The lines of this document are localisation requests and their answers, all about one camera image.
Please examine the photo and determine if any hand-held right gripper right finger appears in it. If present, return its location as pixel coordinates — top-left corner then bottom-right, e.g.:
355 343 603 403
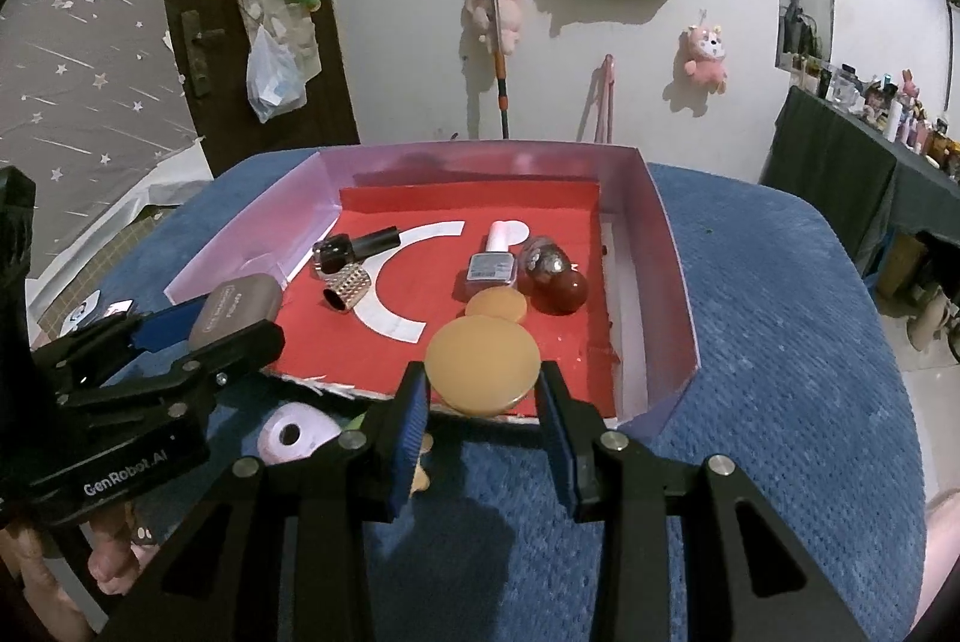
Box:
538 361 871 642

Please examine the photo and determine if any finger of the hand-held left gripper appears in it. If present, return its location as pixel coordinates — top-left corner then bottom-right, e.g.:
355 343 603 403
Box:
30 293 209 382
56 321 287 423

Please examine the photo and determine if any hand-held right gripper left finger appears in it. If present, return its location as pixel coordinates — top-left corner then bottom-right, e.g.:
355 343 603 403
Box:
124 361 432 642

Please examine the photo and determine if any grey oval case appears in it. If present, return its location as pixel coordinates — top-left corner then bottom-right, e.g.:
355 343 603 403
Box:
187 273 284 350

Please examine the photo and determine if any large orange round disc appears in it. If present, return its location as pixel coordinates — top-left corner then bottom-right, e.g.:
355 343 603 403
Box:
426 314 541 418

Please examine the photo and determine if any silver studded cuff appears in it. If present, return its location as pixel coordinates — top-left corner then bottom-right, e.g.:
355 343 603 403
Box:
322 263 374 313

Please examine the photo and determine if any small orange round disc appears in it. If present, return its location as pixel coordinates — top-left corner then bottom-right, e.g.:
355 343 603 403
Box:
465 289 528 322

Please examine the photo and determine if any pink nail polish bottle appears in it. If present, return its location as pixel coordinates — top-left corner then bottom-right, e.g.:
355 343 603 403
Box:
469 222 518 283

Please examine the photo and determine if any pink and red cardboard box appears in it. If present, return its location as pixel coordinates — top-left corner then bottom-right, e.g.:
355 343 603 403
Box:
163 141 702 439

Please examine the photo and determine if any person's left hand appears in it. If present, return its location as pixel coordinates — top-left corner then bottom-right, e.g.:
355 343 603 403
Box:
86 505 161 596

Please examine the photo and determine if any black perfume bottle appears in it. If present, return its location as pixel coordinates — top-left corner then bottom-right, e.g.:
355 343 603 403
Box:
313 226 398 279

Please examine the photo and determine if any dark red round bottle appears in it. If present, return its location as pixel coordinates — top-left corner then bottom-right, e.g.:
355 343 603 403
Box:
519 239 590 315

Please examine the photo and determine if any clear plastic bag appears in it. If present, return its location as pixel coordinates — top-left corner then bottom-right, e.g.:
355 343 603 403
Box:
246 23 308 124

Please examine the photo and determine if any dark door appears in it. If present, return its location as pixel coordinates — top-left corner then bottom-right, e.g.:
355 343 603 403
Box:
157 0 361 178

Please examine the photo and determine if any side table with dark cloth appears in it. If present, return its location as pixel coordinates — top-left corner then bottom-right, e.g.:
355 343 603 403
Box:
761 85 960 305

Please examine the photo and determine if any pink plush with face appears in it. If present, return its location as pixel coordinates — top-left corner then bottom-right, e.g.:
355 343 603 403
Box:
677 23 730 93

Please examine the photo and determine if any pink plush toy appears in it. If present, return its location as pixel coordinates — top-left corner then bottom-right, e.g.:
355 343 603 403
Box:
465 0 524 58

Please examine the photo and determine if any door handle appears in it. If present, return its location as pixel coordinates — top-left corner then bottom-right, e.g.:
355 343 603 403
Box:
180 10 226 99

